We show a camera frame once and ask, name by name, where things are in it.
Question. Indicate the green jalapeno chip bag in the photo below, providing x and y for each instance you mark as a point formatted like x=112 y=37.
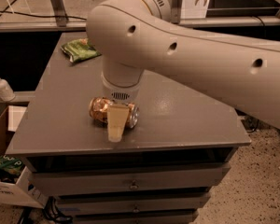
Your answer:
x=79 y=50

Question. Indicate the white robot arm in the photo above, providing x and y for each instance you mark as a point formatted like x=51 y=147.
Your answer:
x=136 y=35

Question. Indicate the green snack bag in box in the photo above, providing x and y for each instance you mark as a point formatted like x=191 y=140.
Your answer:
x=11 y=165

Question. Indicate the cardboard box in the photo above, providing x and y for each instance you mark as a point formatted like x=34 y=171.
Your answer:
x=15 y=188

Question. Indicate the orange soda can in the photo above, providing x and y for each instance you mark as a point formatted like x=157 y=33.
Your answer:
x=98 y=111

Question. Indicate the grey drawer cabinet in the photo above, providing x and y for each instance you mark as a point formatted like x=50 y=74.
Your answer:
x=159 y=173

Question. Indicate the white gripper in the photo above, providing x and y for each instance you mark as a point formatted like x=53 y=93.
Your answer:
x=119 y=92

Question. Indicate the white pump bottle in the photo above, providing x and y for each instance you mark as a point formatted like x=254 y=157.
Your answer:
x=6 y=93

